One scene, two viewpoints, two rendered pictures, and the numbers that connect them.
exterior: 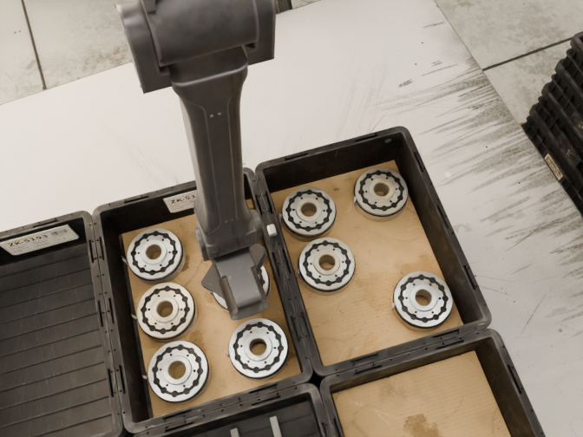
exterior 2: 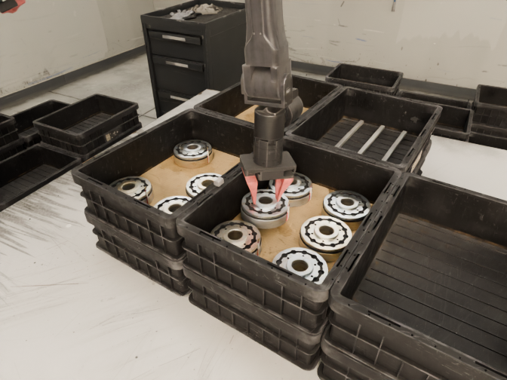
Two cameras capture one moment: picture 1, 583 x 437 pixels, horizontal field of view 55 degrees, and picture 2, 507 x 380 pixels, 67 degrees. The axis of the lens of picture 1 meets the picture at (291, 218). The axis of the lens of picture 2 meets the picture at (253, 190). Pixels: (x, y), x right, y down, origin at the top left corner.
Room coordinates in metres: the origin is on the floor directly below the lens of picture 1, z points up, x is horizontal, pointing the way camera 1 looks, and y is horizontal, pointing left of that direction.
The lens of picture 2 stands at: (0.79, 0.54, 1.38)
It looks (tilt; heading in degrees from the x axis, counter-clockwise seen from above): 36 degrees down; 225
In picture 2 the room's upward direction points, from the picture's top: straight up
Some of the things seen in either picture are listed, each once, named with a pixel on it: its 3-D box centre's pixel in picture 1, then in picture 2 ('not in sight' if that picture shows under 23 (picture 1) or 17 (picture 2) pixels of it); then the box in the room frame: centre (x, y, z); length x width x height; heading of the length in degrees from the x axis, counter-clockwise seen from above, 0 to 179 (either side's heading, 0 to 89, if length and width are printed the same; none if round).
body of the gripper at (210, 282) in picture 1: (232, 263); (268, 151); (0.31, 0.10, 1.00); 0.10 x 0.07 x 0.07; 146
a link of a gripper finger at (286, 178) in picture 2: not in sight; (271, 182); (0.30, 0.11, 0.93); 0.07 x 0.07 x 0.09; 56
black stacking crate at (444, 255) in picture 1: (363, 251); (185, 173); (0.36, -0.12, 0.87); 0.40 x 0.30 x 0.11; 11
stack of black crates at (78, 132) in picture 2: not in sight; (98, 152); (0.13, -1.25, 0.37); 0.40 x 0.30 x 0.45; 17
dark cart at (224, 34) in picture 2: not in sight; (207, 81); (-0.79, -1.48, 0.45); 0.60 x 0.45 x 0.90; 17
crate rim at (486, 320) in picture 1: (364, 241); (183, 155); (0.36, -0.12, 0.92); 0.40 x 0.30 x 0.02; 11
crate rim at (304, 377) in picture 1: (196, 289); (297, 198); (0.30, 0.17, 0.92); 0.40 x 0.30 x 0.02; 11
